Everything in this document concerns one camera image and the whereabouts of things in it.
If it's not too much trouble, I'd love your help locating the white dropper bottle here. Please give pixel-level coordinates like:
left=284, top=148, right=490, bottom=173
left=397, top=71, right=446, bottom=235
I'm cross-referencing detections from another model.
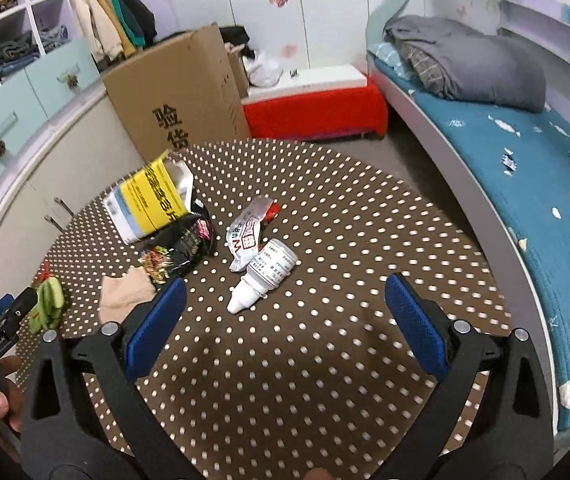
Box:
left=227, top=239, right=300, bottom=315

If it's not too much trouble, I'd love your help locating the blue striped pillow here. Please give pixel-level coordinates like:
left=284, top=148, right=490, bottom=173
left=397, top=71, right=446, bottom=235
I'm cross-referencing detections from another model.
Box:
left=367, top=41, right=406, bottom=81

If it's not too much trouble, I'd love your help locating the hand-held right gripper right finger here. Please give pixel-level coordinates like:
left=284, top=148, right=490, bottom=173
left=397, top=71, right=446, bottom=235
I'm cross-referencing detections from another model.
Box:
left=385, top=272, right=556, bottom=480

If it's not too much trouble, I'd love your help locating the white wardrobe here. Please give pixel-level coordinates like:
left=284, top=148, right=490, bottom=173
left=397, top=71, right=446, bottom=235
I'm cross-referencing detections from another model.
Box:
left=157, top=0, right=406, bottom=73

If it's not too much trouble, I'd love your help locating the black clothing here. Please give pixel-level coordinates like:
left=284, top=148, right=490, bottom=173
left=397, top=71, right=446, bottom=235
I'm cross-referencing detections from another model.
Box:
left=220, top=25, right=250, bottom=47

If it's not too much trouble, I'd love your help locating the teal bunk bed frame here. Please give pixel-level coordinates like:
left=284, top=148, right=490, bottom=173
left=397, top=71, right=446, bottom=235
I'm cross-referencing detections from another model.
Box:
left=365, top=0, right=570, bottom=456

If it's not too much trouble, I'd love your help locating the mustard hanging garment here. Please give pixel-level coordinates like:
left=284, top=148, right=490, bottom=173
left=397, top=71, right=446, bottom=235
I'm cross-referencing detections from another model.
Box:
left=92, top=0, right=138, bottom=58

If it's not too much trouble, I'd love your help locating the cream hanging jacket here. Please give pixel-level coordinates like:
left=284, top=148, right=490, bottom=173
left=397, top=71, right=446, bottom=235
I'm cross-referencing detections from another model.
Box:
left=65, top=0, right=124, bottom=64

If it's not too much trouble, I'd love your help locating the beige paper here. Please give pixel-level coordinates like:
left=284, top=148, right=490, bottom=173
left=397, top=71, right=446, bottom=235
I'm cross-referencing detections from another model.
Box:
left=99, top=266, right=158, bottom=325

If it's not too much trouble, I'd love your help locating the grey duvet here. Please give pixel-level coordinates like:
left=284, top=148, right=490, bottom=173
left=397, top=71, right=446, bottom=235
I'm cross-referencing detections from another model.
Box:
left=384, top=15, right=548, bottom=113

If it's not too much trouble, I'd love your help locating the green hanging garment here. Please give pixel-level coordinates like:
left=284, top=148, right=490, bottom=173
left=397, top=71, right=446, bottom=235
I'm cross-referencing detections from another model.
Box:
left=102, top=0, right=146, bottom=51

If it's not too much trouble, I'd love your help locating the white sachet with red print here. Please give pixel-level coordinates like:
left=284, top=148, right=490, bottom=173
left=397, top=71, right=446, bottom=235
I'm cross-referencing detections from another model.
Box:
left=225, top=196, right=282, bottom=272

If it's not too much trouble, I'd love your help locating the black snack packet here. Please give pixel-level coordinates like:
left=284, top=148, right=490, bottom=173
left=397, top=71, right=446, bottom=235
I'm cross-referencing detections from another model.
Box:
left=137, top=200, right=216, bottom=281

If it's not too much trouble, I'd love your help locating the dark folded clothes stack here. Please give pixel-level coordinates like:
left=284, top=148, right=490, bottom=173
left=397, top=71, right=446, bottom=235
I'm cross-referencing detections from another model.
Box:
left=0, top=32, right=36, bottom=68

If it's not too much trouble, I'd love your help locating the red covered bench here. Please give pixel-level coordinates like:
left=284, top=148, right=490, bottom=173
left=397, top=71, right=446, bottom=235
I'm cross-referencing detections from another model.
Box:
left=242, top=82, right=388, bottom=142

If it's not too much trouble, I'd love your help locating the white plastic bag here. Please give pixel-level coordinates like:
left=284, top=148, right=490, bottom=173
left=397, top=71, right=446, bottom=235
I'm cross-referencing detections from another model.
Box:
left=244, top=50, right=283, bottom=88

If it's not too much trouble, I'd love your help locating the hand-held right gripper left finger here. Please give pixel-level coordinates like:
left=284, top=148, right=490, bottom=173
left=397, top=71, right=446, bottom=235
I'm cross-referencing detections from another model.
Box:
left=21, top=276, right=206, bottom=480

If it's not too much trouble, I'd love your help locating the white board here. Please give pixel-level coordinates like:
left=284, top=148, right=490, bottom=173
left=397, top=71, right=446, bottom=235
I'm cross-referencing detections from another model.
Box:
left=241, top=65, right=370, bottom=107

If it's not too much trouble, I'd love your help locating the yellow and white box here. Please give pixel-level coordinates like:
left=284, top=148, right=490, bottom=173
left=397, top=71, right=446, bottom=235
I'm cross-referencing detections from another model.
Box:
left=102, top=150, right=196, bottom=246

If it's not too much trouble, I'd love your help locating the blue printed mattress sheet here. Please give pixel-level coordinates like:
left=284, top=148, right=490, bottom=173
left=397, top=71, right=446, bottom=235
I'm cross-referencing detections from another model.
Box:
left=370, top=42, right=570, bottom=433

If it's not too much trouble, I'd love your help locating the green and red wrapper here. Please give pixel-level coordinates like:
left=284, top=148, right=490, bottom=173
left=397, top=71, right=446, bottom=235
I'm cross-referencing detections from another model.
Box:
left=27, top=262, right=68, bottom=333

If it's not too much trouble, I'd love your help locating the black hanging jacket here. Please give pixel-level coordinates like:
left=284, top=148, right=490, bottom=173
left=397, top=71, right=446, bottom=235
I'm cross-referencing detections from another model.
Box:
left=115, top=0, right=158, bottom=46

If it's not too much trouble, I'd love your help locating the large cardboard box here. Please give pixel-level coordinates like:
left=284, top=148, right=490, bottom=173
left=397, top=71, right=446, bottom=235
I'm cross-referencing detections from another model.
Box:
left=102, top=24, right=252, bottom=163

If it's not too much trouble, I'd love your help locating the white curved cabinet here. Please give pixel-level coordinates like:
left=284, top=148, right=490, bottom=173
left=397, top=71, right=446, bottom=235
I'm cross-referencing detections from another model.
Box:
left=0, top=80, right=153, bottom=311

